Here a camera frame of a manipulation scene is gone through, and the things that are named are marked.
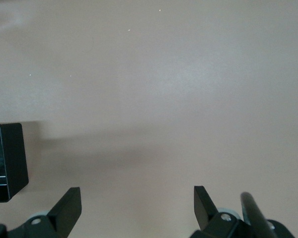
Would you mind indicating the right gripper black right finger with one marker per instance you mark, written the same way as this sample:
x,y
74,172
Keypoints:
x,y
208,218

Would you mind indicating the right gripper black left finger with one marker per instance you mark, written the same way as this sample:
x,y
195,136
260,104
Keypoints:
x,y
62,215

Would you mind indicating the black plastic box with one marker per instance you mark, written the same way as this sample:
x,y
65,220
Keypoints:
x,y
13,153

